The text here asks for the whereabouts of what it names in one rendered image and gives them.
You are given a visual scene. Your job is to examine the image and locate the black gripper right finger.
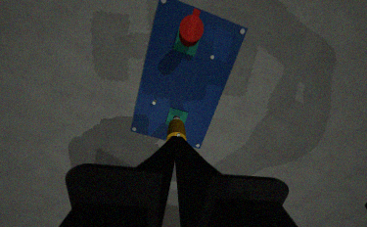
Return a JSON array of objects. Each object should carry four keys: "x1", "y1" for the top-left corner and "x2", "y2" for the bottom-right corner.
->
[{"x1": 175, "y1": 136, "x2": 289, "y2": 227}]

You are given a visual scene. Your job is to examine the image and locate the blue circuit board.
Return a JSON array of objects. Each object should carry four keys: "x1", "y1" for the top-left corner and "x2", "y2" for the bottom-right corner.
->
[{"x1": 130, "y1": 0, "x2": 248, "y2": 149}]

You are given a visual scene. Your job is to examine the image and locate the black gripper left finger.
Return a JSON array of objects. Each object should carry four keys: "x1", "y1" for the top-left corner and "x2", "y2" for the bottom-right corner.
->
[{"x1": 66, "y1": 136, "x2": 177, "y2": 227}]

